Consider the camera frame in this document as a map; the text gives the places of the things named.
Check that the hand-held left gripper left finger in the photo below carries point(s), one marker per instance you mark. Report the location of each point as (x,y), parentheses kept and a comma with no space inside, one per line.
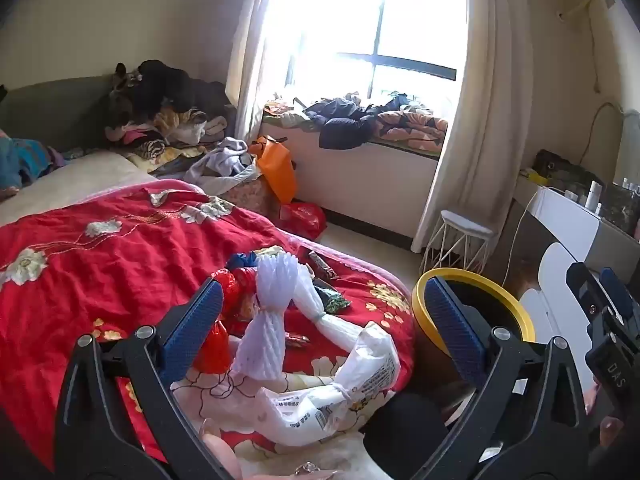
(192,327)

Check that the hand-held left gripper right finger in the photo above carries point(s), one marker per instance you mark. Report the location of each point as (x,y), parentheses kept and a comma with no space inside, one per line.
(452,325)

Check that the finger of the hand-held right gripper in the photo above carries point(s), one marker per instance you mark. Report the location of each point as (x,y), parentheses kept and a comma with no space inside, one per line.
(612,360)
(616,290)

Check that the shiny red foil wrapper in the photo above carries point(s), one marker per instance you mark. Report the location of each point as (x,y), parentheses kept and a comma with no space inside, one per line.
(212,350)

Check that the yellow rimmed trash bin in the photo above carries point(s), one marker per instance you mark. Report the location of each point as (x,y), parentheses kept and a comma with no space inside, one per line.
(418,305)

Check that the red snack packet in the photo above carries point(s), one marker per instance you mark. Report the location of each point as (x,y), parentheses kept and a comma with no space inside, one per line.
(235,290)

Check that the white foam net bundle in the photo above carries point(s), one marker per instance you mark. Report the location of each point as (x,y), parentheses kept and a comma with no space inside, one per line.
(310,295)
(260,340)

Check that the person's right hand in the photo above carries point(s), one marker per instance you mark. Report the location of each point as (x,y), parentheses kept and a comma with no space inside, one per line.
(610,430)

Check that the white chair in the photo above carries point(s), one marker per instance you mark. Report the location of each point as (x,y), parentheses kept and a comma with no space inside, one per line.
(550,280)

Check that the black organizer box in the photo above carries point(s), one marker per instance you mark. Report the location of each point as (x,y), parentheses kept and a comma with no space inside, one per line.
(620,207)

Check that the brown paper bag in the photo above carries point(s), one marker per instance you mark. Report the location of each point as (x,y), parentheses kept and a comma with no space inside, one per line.
(527,280)

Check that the white plastic bag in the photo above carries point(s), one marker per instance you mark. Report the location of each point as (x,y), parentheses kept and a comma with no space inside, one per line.
(370,360)

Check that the white desk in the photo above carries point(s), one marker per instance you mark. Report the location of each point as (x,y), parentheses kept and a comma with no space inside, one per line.
(565,215)

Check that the white bottle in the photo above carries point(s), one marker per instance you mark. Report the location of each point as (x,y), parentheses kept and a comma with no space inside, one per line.
(594,192)

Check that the red floral blanket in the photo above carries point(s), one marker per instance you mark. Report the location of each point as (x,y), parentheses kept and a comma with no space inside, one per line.
(100,280)

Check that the small red candy wrapper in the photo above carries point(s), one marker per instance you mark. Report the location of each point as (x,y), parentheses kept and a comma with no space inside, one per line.
(297,340)

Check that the green pea snack packet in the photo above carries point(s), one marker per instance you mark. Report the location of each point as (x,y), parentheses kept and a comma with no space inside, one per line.
(335,300)

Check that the dark bag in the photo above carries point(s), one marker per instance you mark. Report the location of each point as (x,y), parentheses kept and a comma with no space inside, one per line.
(557,167)

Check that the white framed mirror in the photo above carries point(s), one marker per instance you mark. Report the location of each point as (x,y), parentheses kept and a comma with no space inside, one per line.
(631,150)

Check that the brown snack bar wrapper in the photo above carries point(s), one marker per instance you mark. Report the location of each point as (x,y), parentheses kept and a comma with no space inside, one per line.
(322,264)

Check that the red plastic bag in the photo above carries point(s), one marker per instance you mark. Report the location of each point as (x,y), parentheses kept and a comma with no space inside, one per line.
(302,220)

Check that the white window seat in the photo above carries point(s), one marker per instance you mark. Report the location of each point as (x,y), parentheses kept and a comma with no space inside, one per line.
(360,185)

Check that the pale clothes heap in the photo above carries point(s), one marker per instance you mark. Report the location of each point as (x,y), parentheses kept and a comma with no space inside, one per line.
(225,160)

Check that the orange bag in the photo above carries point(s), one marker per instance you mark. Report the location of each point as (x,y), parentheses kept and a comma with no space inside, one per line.
(275,165)

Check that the beige bed sheet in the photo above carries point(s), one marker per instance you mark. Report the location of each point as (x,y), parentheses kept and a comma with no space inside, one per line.
(75,185)

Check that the wide cream curtain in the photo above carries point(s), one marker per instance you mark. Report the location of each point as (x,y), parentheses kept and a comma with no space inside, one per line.
(480,110)

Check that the dark navy jacket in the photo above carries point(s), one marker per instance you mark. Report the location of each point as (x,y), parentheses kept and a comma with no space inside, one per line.
(340,125)

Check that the colourful blue cloth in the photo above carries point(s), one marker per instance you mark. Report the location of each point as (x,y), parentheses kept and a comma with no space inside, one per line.
(25,160)

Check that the pile of clothes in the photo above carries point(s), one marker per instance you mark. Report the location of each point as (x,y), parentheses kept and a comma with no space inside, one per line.
(165,90)

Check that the grey green headboard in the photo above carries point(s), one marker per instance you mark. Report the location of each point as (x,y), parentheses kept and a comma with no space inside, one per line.
(60,110)

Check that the narrow cream curtain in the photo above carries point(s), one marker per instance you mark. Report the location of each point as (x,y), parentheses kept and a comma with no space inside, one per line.
(250,60)

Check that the air conditioner pipe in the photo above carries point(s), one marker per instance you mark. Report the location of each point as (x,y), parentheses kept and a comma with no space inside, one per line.
(580,7)

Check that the window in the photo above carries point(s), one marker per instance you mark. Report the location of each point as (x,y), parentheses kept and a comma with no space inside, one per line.
(360,20)

